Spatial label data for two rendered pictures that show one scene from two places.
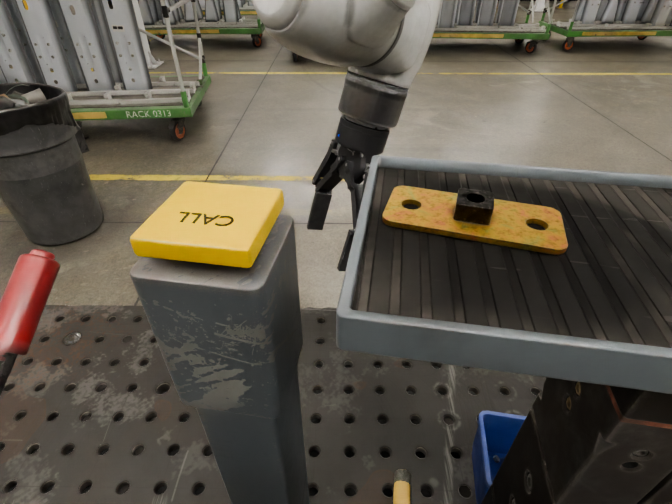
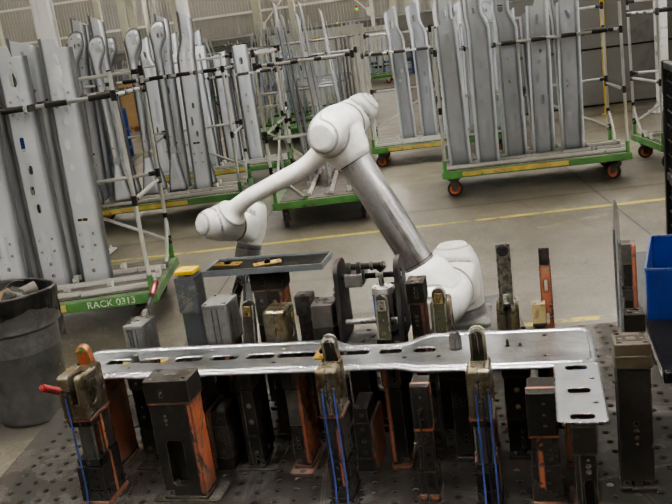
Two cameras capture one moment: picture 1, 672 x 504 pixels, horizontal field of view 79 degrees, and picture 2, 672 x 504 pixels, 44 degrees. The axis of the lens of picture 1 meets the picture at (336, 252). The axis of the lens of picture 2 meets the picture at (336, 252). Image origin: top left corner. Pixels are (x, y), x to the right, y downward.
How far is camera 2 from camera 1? 238 cm
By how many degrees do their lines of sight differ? 23
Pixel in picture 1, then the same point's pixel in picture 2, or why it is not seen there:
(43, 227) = (23, 406)
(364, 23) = (227, 230)
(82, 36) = (45, 232)
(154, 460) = not seen: hidden behind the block
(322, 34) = (215, 234)
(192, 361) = (182, 298)
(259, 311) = (194, 282)
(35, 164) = (28, 344)
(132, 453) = not seen: hidden behind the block
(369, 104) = (243, 252)
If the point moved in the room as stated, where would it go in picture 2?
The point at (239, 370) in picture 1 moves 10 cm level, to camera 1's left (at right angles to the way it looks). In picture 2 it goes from (191, 298) to (159, 301)
